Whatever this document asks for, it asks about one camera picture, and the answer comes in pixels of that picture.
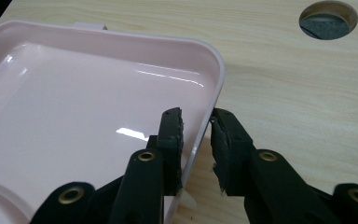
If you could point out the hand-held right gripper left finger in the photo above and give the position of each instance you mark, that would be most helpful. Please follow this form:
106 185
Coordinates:
143 186

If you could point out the pink storage box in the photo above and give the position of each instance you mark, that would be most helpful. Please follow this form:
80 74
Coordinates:
74 109

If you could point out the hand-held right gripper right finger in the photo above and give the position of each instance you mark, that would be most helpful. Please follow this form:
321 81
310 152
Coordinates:
261 186

